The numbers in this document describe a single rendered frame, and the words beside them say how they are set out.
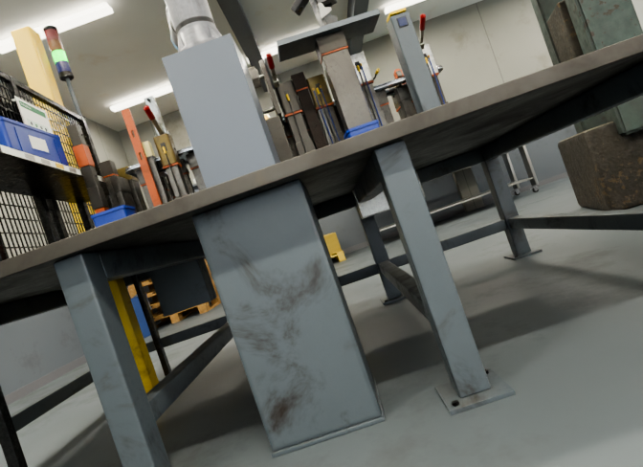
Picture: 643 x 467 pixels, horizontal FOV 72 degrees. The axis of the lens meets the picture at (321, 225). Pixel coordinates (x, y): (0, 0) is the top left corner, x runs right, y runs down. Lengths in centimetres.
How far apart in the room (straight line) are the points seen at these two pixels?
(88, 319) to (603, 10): 318
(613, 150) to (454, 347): 242
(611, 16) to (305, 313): 279
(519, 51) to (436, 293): 786
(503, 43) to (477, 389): 789
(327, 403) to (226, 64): 94
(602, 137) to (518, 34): 571
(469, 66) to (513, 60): 75
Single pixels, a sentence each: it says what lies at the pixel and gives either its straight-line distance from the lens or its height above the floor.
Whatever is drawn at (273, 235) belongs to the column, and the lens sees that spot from 115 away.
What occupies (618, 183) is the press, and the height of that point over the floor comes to 18.
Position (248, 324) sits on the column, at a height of 35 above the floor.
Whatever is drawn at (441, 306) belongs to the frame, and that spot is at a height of 24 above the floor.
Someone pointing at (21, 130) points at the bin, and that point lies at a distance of 174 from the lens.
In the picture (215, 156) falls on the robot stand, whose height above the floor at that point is 80.
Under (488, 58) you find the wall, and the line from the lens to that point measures 861.
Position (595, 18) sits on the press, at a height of 118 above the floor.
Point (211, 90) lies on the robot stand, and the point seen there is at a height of 97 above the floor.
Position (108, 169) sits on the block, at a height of 104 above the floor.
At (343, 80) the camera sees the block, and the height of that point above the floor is 98.
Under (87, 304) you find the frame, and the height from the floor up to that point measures 53.
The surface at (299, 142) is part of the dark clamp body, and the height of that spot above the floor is 85.
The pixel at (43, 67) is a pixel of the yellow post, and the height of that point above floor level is 177.
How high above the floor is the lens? 51
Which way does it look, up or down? 1 degrees up
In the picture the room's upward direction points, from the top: 19 degrees counter-clockwise
